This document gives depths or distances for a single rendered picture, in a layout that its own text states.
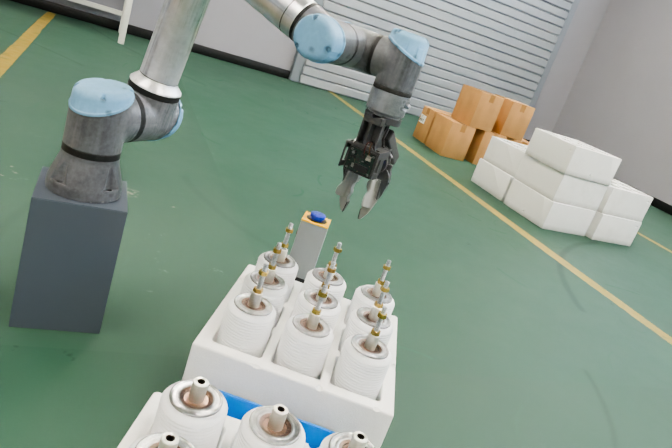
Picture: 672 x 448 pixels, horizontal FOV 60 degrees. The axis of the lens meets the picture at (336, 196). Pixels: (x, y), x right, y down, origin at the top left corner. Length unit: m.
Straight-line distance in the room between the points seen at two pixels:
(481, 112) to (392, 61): 3.97
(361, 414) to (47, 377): 0.61
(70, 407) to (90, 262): 0.29
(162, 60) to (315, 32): 0.46
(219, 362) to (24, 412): 0.35
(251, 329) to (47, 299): 0.47
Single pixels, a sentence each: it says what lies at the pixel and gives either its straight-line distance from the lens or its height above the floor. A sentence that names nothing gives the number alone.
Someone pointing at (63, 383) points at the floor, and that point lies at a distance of 1.28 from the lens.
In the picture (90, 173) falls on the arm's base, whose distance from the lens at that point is 1.27.
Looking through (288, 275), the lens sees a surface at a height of 0.24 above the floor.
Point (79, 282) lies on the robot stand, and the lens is 1.35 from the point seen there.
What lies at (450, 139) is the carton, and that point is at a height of 0.15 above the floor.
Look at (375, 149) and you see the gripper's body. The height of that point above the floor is 0.60.
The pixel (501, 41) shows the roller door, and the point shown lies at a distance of 7.33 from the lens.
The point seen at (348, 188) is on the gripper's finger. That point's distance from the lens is 1.15.
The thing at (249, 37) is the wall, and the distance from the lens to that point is 6.27.
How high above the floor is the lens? 0.81
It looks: 17 degrees down
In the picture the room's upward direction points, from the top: 19 degrees clockwise
